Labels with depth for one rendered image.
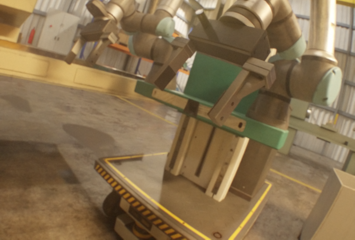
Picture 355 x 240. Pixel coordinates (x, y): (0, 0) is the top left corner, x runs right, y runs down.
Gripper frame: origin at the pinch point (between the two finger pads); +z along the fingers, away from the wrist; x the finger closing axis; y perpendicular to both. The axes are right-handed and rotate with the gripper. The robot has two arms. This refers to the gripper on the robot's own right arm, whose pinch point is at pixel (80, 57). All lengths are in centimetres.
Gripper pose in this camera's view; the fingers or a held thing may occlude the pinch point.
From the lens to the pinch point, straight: 62.9
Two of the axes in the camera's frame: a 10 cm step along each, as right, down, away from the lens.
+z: -3.7, 8.8, -3.1
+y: 3.6, 4.5, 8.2
